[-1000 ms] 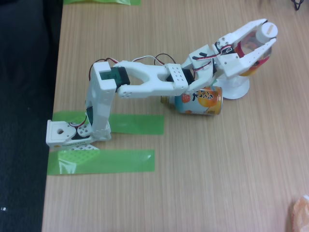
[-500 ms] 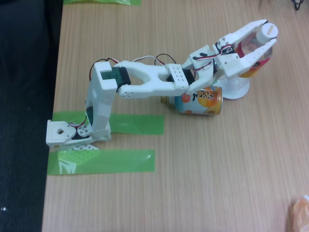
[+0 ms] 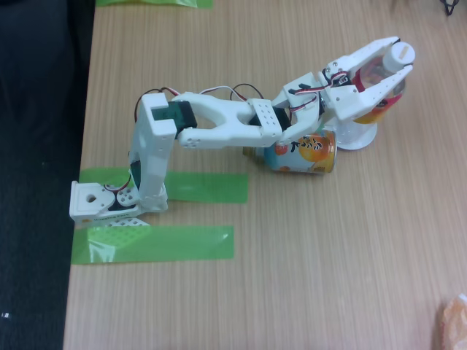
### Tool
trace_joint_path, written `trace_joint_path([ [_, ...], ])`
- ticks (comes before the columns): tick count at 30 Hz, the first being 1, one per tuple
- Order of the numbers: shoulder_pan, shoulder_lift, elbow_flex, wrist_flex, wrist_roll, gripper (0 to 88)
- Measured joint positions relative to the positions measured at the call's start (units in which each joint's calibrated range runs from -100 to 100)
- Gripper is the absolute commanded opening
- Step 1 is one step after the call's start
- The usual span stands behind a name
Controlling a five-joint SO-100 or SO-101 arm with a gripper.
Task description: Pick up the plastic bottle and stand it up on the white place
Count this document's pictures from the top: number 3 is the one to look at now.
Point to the orange plastic bag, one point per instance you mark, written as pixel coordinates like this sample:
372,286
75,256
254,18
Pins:
456,324

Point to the white round plate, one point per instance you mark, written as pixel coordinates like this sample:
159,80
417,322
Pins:
359,140

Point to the orange juice bottle can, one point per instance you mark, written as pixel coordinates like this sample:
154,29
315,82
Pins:
306,153

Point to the long green tape strip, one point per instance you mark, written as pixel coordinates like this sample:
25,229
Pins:
175,242

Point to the clear plastic bottle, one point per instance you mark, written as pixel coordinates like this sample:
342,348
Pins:
376,73

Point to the green plastic sheet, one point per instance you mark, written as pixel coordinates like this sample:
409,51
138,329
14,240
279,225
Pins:
146,2

